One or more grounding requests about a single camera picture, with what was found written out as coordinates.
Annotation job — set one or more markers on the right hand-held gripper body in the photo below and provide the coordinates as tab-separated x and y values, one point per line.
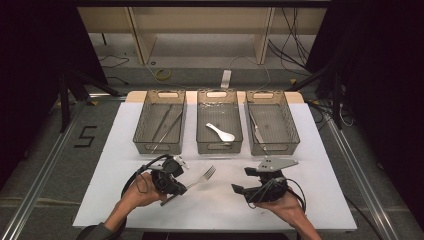
273	186

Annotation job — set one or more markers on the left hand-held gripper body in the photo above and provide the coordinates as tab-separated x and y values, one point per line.
168	176

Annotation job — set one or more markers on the steel fork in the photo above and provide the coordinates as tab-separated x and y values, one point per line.
203	176

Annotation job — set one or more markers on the steel table knife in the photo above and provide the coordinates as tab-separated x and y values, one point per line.
257	131

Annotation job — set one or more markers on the white ceramic spoon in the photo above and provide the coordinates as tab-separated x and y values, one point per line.
226	136

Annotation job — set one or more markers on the steel chopstick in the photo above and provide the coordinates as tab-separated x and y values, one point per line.
162	121
168	130

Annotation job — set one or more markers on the transparent grey plastic bin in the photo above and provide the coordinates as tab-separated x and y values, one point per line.
156	116
276	125
218	113

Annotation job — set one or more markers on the person's right hand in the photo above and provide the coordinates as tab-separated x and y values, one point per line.
290	208

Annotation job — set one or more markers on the person's left hand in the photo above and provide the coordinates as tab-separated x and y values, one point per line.
143	193

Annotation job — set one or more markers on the white table sheet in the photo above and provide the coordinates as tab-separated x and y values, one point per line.
216	213

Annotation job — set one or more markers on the white power strip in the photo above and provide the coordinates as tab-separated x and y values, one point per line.
226	79

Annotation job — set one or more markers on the black metal stand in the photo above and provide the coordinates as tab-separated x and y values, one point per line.
65	100
337	100

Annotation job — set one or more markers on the beige wooden shelf unit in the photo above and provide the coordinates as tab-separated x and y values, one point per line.
143	36

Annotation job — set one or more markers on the aluminium floor rail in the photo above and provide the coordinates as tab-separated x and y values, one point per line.
36	193
363	180

